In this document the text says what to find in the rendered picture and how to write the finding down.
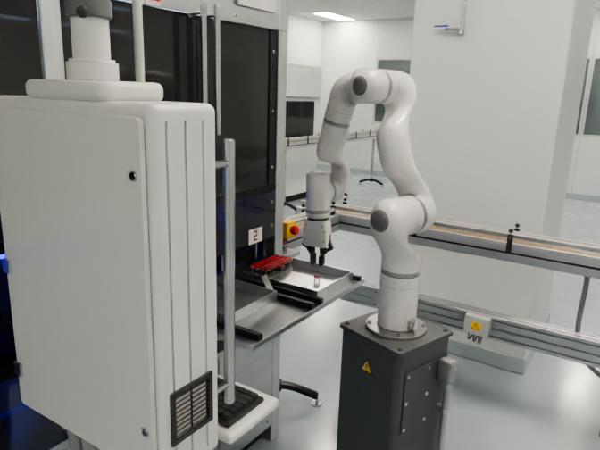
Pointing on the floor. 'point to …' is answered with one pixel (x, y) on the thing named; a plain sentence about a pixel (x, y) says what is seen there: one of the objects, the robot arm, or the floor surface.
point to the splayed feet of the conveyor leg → (301, 391)
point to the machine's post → (279, 195)
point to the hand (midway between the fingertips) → (317, 259)
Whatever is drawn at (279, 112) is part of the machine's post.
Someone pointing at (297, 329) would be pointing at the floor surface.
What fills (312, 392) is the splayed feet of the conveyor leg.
